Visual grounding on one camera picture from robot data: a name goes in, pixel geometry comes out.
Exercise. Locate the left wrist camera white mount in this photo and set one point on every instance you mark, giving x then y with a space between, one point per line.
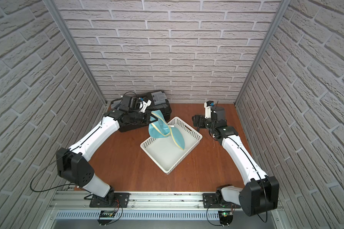
144 103

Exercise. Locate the left aluminium corner post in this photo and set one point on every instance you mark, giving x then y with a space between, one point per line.
60 22

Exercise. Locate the white perforated plastic basket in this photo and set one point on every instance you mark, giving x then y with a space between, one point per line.
165 153

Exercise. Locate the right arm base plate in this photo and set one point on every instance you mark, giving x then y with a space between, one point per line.
212 200

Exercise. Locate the aluminium corner post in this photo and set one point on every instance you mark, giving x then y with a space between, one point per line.
263 47
60 22

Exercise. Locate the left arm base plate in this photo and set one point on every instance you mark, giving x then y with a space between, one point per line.
111 200

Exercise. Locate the right aluminium corner post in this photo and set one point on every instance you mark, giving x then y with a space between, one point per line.
263 47

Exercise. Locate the controller circuit board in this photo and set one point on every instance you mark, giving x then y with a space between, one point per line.
107 217
225 218

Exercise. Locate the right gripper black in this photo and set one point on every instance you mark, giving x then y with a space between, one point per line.
196 121

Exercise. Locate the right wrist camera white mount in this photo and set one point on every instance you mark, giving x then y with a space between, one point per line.
207 109

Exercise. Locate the right controller circuit board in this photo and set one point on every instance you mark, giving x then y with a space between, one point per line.
225 218

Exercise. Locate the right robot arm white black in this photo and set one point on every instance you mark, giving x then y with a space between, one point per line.
261 192

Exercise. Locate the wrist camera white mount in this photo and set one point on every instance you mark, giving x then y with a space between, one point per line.
144 103
207 109

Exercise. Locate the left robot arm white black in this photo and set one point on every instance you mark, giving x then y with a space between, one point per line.
73 162

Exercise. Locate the black plastic toolbox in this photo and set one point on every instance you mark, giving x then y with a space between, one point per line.
130 102

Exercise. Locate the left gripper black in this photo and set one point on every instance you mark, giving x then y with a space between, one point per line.
143 116

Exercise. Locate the left controller circuit board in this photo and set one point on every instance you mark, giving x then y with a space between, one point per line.
107 217

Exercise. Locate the teal mesh laundry bag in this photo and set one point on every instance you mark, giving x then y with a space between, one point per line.
161 129

